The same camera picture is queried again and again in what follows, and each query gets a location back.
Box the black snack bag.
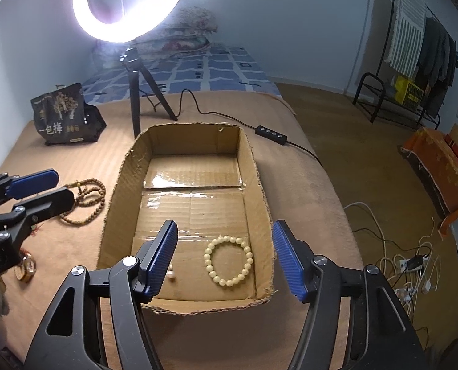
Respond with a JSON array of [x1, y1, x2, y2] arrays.
[[30, 83, 107, 146]]

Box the wooden bead necklace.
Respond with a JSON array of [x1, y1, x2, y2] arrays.
[[32, 179, 107, 237]]

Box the brown strap gold wristwatch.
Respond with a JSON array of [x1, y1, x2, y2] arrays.
[[13, 250, 37, 283]]

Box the black power cable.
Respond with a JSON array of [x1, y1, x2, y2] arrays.
[[148, 89, 322, 166]]

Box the black mini tripod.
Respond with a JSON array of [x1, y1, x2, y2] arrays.
[[119, 48, 178, 137]]

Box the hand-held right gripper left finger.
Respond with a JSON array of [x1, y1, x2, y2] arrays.
[[23, 220, 179, 370]]

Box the white ring light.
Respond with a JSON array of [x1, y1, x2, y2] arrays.
[[72, 0, 191, 43]]

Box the white power strip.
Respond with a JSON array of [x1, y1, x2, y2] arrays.
[[394, 254, 430, 273]]

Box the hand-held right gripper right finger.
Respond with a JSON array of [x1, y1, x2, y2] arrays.
[[271, 220, 433, 370]]

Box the yellow plastic crate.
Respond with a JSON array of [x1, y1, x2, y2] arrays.
[[392, 75, 425, 106]]

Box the dark hanging clothes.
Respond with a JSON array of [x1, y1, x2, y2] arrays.
[[417, 17, 458, 116]]

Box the floral folded quilt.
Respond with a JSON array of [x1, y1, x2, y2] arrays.
[[136, 6, 219, 52]]

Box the cardboard box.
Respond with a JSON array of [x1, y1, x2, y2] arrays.
[[97, 123, 276, 315]]

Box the black clothes rack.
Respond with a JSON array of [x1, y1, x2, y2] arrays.
[[353, 0, 458, 130]]

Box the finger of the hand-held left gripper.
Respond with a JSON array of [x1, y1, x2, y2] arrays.
[[0, 169, 60, 216], [0, 187, 75, 251]]

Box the striped white towel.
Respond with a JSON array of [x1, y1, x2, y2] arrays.
[[385, 0, 428, 76]]

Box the cream bead bracelet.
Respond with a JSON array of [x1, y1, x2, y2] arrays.
[[204, 236, 254, 288]]

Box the black inline cable controller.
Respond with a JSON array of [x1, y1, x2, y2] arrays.
[[255, 125, 289, 144]]

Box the orange covered low table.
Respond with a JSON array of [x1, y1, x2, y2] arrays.
[[400, 127, 458, 236]]

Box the blue patterned bedsheet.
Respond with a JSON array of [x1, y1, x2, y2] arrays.
[[83, 42, 281, 105]]

